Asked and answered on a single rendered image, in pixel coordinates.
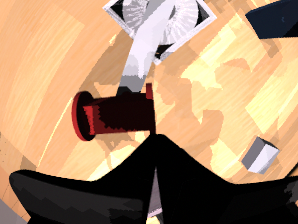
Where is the hammer with wooden handle and dark head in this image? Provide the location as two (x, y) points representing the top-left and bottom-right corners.
(287, 164), (298, 177)

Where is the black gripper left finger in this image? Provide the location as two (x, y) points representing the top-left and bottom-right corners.
(9, 132), (158, 224)

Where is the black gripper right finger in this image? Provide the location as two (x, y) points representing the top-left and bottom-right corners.
(156, 133), (298, 224)

